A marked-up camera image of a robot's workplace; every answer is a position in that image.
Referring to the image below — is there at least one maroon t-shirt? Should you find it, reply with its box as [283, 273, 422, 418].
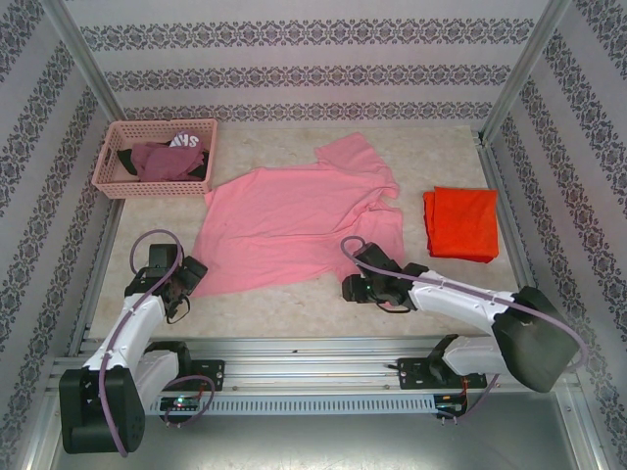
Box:
[129, 141, 207, 183]

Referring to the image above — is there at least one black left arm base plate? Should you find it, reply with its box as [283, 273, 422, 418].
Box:
[136, 359, 226, 393]

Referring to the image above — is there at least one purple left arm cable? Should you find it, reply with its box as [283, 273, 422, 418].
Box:
[97, 228, 217, 459]

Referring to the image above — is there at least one aluminium corner post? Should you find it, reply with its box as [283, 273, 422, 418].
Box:
[46, 0, 129, 148]
[477, 0, 580, 148]

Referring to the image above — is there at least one left controller circuit board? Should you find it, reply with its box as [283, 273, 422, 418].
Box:
[160, 396, 202, 412]

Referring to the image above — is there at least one folded orange-red t-shirt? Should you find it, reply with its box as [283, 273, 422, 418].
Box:
[422, 185, 501, 264]

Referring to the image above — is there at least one aluminium rail frame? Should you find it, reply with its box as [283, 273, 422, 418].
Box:
[46, 335, 577, 396]

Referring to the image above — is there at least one pink t-shirt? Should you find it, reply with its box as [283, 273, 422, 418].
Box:
[189, 132, 407, 299]

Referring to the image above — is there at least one grey metal sheet panel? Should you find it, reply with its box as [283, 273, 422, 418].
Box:
[48, 414, 602, 470]

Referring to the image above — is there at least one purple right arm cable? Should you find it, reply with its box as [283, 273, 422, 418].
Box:
[340, 236, 590, 423]

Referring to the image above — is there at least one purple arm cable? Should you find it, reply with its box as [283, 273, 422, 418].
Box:
[340, 236, 590, 423]
[97, 228, 217, 459]

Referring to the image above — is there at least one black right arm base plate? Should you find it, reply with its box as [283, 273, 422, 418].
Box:
[397, 356, 486, 392]

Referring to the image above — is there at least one thin black left gripper cable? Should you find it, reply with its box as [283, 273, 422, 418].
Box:
[165, 295, 193, 324]

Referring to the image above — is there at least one pink plastic lattice basket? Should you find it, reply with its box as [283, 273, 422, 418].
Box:
[91, 117, 219, 200]

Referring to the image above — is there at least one right controller circuit board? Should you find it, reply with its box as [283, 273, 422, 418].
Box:
[435, 394, 469, 417]

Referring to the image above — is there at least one controller circuit board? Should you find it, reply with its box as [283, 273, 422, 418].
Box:
[160, 396, 202, 412]
[435, 394, 469, 417]

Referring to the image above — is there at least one purple garment with white letters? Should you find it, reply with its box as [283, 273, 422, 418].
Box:
[166, 130, 205, 151]

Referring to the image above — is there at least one aluminium table side rail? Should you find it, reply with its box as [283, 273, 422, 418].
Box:
[67, 198, 126, 356]
[477, 127, 558, 353]

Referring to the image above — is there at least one slotted grey cable duct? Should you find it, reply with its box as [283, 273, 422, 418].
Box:
[66, 395, 437, 416]

